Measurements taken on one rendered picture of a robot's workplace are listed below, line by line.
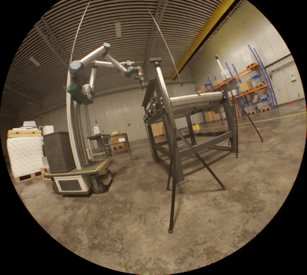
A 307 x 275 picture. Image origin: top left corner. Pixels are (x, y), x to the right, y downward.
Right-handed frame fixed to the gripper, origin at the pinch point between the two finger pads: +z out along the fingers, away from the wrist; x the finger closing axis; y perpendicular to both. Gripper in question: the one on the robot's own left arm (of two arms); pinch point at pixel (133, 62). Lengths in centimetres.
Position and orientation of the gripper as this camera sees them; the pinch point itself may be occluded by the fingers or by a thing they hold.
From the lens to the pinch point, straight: 230.3
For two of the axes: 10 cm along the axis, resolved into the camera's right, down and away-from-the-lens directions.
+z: 9.6, -2.1, 2.0
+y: 1.8, -1.2, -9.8
